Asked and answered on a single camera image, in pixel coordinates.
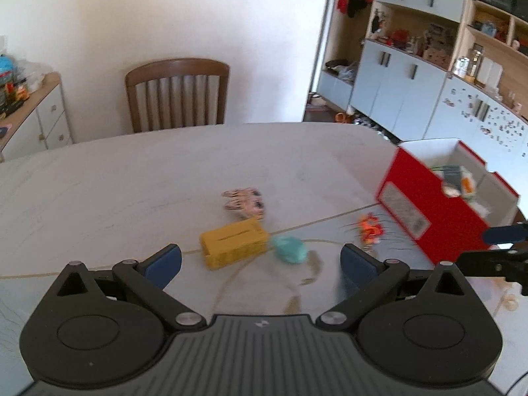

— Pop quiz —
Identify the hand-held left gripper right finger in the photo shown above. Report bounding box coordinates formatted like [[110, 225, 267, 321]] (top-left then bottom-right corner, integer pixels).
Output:
[[315, 243, 481, 331]]

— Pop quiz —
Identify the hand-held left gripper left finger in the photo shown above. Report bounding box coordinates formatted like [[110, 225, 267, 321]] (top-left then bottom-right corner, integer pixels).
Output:
[[43, 243, 208, 331]]

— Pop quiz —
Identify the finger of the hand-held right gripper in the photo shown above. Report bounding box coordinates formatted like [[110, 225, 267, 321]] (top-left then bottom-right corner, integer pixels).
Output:
[[482, 222, 528, 245], [456, 248, 528, 296]]

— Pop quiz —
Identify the clear plastic bag with contents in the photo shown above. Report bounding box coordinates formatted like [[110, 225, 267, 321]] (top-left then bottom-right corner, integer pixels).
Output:
[[441, 165, 480, 199]]

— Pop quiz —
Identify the red cardboard box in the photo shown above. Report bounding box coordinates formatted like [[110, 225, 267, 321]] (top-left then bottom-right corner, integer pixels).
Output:
[[376, 138, 521, 266]]

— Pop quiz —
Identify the teal clay lump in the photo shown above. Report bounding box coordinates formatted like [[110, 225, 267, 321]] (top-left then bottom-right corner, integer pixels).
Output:
[[272, 235, 310, 264]]

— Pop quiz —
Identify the yellow box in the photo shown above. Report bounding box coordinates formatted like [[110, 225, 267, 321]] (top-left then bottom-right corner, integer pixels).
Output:
[[199, 217, 271, 272]]

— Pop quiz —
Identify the glass jar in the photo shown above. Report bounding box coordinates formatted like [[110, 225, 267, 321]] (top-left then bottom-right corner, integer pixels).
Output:
[[467, 43, 485, 80]]

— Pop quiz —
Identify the white sideboard with wooden top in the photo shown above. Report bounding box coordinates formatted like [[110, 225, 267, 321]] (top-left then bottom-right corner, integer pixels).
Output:
[[0, 71, 75, 163]]

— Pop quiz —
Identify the brown wooden chair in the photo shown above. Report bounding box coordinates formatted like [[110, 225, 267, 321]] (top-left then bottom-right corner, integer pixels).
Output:
[[124, 57, 231, 134]]

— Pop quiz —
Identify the cardboard toy figure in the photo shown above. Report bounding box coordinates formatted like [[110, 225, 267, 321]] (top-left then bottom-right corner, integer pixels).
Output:
[[422, 22, 451, 65]]

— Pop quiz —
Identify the crumpled clear plastic bag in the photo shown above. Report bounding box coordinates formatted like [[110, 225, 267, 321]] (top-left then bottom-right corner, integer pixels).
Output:
[[16, 60, 47, 92]]

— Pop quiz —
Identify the blue snack bag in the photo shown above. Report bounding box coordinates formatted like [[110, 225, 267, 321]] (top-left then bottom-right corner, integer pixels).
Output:
[[0, 55, 17, 84]]

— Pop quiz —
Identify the red and black hanging ornament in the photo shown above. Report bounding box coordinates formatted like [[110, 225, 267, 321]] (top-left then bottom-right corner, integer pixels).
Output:
[[336, 0, 375, 19]]

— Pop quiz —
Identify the orange red keychain charm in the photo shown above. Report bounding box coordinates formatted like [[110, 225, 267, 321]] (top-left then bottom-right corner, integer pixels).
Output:
[[356, 213, 385, 253]]

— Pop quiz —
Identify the black cable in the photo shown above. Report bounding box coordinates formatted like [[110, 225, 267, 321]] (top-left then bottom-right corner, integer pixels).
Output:
[[505, 373, 528, 396]]

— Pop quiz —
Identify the pale blue wall cabinet unit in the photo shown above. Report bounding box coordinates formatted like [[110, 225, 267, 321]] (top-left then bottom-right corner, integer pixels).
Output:
[[303, 0, 528, 199]]

